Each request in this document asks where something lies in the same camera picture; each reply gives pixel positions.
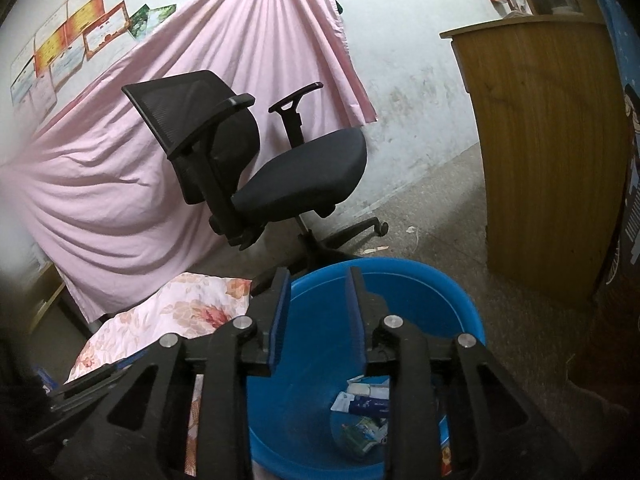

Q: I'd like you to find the blue plastic basin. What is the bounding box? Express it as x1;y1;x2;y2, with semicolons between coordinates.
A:
247;258;485;479

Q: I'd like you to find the floral pink quilt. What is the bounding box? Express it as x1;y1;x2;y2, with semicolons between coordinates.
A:
67;273;250;479

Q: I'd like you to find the wooden cabinet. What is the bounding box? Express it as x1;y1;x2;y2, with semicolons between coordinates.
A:
445;15;630;304

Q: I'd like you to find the wall certificates cluster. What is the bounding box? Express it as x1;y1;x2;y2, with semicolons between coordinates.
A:
1;0;178;129

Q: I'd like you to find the pink hanging sheet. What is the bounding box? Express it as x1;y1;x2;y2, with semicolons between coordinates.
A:
1;0;376;322

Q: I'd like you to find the black office chair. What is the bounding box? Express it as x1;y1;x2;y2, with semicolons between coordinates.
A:
122;70;368;250

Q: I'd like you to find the wooden shelf desk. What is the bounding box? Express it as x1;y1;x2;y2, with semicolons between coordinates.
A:
27;262;65;334

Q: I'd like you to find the green blue snack packet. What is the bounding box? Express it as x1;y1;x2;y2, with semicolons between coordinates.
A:
338;417;388;460

